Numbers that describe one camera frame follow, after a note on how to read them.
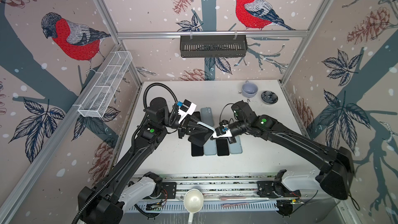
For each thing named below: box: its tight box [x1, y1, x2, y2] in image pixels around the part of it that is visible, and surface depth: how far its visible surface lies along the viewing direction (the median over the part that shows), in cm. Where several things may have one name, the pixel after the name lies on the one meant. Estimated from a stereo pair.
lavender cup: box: [241, 79, 259, 98], surface depth 113 cm
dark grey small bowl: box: [261, 90, 279, 105], surface depth 109 cm
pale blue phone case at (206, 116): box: [200, 107, 214, 128], surface depth 105 cm
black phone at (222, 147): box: [215, 138, 230, 157], surface depth 87 cm
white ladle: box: [183, 188, 204, 224], surface depth 70 cm
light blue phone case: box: [203, 137, 218, 156], surface depth 89 cm
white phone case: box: [229, 135, 243, 154], surface depth 90 cm
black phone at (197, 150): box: [191, 143, 204, 157], surface depth 88 cm
